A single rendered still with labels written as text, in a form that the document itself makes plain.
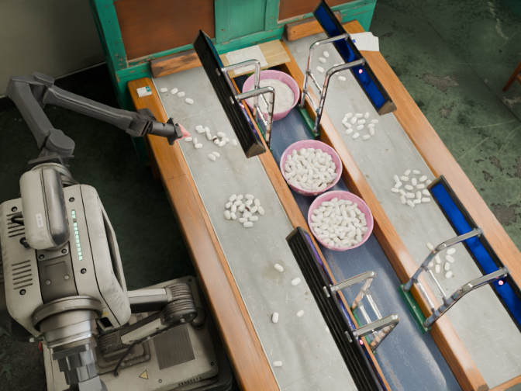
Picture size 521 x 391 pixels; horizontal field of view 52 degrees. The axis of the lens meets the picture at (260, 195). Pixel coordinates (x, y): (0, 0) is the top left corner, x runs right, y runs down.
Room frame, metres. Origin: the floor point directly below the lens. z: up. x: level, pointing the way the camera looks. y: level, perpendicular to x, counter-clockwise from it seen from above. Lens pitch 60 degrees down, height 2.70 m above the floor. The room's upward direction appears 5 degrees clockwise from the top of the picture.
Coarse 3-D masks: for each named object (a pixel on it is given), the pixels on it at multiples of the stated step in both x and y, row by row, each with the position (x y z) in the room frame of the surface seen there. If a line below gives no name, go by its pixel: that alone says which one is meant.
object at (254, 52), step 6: (246, 48) 1.93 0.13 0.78; (252, 48) 1.94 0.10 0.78; (258, 48) 1.94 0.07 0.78; (228, 54) 1.88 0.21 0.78; (234, 54) 1.89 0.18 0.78; (240, 54) 1.89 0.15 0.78; (246, 54) 1.89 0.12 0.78; (252, 54) 1.90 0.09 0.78; (258, 54) 1.90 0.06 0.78; (228, 60) 1.85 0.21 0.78; (234, 60) 1.85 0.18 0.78; (240, 60) 1.85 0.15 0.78; (246, 60) 1.86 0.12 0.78; (258, 60) 1.86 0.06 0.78; (264, 60) 1.87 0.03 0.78; (252, 66) 1.82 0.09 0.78; (234, 72) 1.77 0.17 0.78; (240, 72) 1.78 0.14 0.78
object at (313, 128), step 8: (320, 40) 1.67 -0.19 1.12; (328, 40) 1.67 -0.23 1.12; (336, 40) 1.68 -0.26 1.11; (312, 48) 1.64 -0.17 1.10; (312, 56) 1.64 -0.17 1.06; (344, 64) 1.54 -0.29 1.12; (352, 64) 1.55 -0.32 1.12; (360, 64) 1.56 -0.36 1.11; (328, 72) 1.51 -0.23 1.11; (304, 80) 1.64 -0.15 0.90; (312, 80) 1.59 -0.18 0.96; (328, 80) 1.50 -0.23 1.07; (304, 88) 1.64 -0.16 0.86; (320, 88) 1.55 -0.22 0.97; (304, 96) 1.64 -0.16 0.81; (320, 96) 1.51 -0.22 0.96; (304, 104) 1.64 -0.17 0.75; (312, 104) 1.56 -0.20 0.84; (320, 104) 1.50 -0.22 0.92; (304, 112) 1.62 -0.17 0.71; (320, 112) 1.50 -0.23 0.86; (304, 120) 1.59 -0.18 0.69; (320, 120) 1.51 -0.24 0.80; (312, 128) 1.53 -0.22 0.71; (312, 136) 1.51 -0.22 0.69
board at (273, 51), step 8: (272, 40) 2.00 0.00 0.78; (264, 48) 1.95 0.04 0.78; (272, 48) 1.95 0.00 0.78; (280, 48) 1.95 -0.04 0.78; (224, 56) 1.87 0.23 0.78; (264, 56) 1.89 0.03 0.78; (272, 56) 1.90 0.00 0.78; (280, 56) 1.90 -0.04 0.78; (224, 64) 1.82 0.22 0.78; (272, 64) 1.84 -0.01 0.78; (232, 72) 1.77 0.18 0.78; (248, 72) 1.79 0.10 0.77
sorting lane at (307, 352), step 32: (160, 96) 1.62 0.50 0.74; (192, 96) 1.64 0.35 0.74; (192, 128) 1.46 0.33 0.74; (224, 128) 1.47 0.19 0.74; (192, 160) 1.28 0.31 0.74; (224, 160) 1.30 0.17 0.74; (256, 160) 1.31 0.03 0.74; (224, 192) 1.13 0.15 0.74; (256, 192) 1.15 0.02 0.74; (224, 224) 0.99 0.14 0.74; (256, 224) 1.00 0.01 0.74; (288, 224) 1.01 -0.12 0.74; (256, 256) 0.86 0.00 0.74; (288, 256) 0.87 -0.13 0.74; (256, 288) 0.73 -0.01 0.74; (288, 288) 0.74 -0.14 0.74; (256, 320) 0.60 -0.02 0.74; (288, 320) 0.61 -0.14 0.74; (320, 320) 0.62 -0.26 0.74; (288, 352) 0.49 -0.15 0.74; (320, 352) 0.50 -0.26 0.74; (288, 384) 0.38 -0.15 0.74; (320, 384) 0.39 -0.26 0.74; (352, 384) 0.40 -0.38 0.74
